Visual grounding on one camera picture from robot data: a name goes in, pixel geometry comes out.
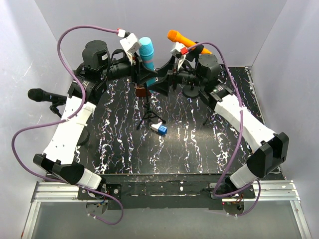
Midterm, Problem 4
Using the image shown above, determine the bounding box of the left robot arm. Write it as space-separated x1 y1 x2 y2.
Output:
33 37 155 199

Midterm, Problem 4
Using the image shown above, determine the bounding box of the black microphone orange tip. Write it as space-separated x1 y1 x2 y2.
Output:
27 88 67 104

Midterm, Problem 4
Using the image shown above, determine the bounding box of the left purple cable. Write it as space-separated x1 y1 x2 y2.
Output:
11 24 125 226

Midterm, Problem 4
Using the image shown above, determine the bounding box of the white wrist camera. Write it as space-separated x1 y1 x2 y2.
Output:
117 28 141 65
170 42 188 71

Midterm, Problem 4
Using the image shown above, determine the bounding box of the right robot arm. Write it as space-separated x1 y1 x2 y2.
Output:
150 54 289 198

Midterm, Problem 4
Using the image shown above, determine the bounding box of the blue microphone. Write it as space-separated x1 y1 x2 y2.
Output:
138 36 158 88

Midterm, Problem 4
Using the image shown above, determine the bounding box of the purple cable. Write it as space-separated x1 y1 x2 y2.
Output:
11 24 125 226
186 41 262 218

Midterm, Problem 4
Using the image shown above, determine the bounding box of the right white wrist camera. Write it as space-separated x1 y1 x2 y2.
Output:
170 42 188 71

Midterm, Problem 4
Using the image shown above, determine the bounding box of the black shock mount tripod stand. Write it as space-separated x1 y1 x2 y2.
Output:
203 64 227 125

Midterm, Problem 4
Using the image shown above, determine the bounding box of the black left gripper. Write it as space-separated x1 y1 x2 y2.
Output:
100 51 158 86

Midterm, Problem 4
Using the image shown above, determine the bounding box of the black tripod stand blue mic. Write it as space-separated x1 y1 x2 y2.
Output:
136 83 166 130

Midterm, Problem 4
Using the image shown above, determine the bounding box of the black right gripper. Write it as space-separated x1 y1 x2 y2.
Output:
147 55 205 97

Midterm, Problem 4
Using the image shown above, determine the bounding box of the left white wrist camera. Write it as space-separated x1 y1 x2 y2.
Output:
117 28 141 65

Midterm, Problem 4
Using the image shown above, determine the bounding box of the black round base mic stand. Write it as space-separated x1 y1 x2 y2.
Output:
182 45 204 99

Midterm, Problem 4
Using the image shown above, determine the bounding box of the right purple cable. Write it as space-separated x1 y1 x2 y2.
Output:
186 41 262 218

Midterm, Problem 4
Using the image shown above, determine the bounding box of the blue white toy block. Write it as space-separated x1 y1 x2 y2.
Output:
151 122 167 135

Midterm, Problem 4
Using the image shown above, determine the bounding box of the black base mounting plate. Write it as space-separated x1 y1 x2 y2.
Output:
77 174 257 211

